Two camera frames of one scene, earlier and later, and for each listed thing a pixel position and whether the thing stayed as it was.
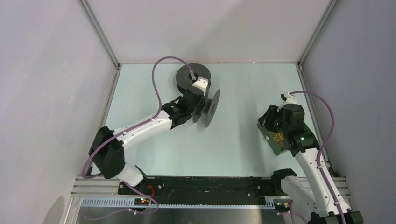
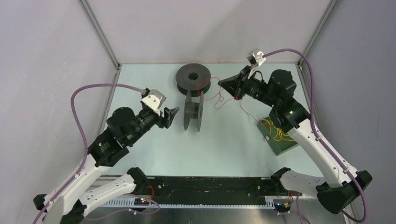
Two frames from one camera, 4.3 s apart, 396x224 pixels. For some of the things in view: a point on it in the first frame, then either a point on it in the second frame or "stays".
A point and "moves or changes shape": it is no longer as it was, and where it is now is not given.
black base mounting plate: x=200 y=189 stays
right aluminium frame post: x=331 y=4 stays
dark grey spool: x=184 y=79 stays
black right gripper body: x=273 y=120 → x=252 y=86
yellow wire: x=279 y=137 stays
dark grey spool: x=210 y=105 moves or changes shape
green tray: x=275 y=140 stays
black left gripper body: x=197 y=109 → x=149 y=119
